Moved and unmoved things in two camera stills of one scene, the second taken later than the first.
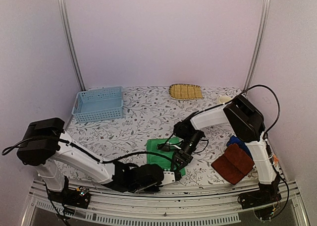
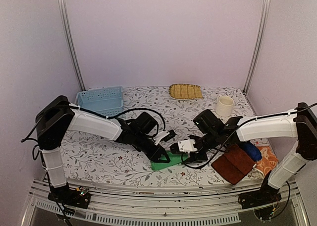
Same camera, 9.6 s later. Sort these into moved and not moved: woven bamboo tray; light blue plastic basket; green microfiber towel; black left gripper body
Moved: black left gripper body; green microfiber towel
Not moved: woven bamboo tray; light blue plastic basket
